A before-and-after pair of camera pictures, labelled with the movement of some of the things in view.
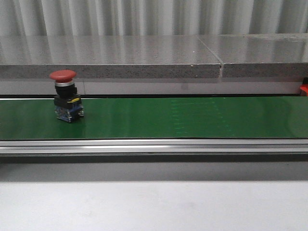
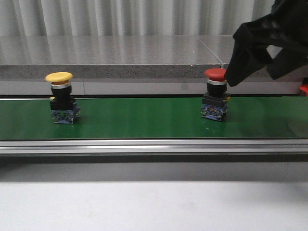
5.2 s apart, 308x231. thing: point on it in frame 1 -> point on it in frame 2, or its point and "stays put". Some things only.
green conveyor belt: (159, 118) stays put
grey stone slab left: (107, 56) stays put
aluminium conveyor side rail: (270, 146) stays put
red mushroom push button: (67, 102) -> (216, 98)
